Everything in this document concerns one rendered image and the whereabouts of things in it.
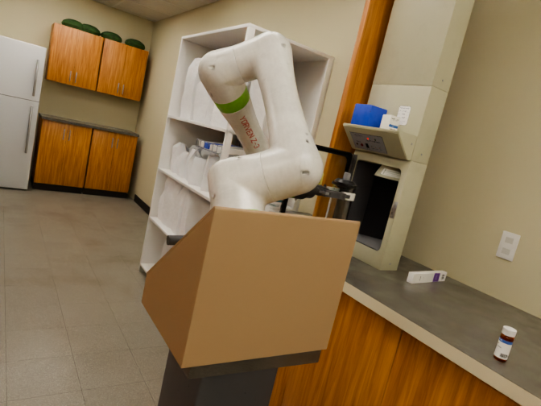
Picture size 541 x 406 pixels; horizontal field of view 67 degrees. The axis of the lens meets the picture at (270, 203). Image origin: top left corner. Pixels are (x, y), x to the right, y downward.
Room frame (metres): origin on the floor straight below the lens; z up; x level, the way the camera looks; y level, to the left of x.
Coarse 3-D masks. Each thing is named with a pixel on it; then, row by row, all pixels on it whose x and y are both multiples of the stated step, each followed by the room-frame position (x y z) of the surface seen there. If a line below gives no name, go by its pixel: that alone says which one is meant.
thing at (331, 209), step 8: (336, 184) 1.66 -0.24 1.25; (352, 192) 1.66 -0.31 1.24; (336, 200) 1.66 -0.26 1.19; (344, 200) 1.65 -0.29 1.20; (328, 208) 1.68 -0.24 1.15; (336, 208) 1.66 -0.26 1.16; (344, 208) 1.65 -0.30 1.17; (328, 216) 1.67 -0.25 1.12; (336, 216) 1.65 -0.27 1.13; (344, 216) 1.66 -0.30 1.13
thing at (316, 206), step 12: (324, 156) 1.85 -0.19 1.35; (336, 156) 1.88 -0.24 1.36; (324, 168) 1.86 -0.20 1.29; (336, 168) 1.89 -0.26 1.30; (324, 180) 1.87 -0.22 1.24; (288, 204) 1.80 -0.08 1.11; (300, 204) 1.82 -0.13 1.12; (312, 204) 1.85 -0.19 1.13; (324, 204) 1.88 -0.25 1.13; (312, 216) 1.86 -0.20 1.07; (324, 216) 1.89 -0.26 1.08
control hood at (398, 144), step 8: (352, 128) 1.84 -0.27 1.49; (360, 128) 1.79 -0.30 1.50; (368, 128) 1.75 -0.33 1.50; (376, 128) 1.71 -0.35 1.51; (384, 136) 1.69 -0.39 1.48; (392, 136) 1.65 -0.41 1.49; (400, 136) 1.62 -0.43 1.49; (408, 136) 1.65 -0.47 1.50; (352, 144) 1.91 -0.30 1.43; (392, 144) 1.68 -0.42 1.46; (400, 144) 1.64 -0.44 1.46; (408, 144) 1.66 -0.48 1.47; (376, 152) 1.80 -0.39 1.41; (392, 152) 1.71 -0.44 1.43; (400, 152) 1.67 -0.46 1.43; (408, 152) 1.67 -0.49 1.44
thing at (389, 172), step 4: (380, 168) 1.84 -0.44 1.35; (384, 168) 1.82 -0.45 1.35; (388, 168) 1.80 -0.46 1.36; (392, 168) 1.79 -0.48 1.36; (396, 168) 1.79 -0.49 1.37; (376, 172) 1.85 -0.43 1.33; (380, 172) 1.82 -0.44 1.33; (384, 172) 1.80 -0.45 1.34; (388, 172) 1.79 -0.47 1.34; (392, 172) 1.78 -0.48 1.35; (396, 172) 1.78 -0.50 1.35; (400, 172) 1.78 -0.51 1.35; (380, 176) 1.80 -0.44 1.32; (384, 176) 1.79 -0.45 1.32; (388, 176) 1.78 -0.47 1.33; (392, 176) 1.77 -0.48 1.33; (396, 176) 1.77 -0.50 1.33; (396, 180) 1.77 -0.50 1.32
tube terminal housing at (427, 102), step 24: (384, 96) 1.87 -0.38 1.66; (408, 96) 1.76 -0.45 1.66; (432, 96) 1.69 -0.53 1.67; (408, 120) 1.73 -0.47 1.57; (432, 120) 1.72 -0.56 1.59; (432, 144) 1.74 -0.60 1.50; (408, 168) 1.68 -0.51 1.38; (408, 192) 1.70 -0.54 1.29; (408, 216) 1.73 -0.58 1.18; (384, 240) 1.70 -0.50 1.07; (384, 264) 1.69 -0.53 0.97
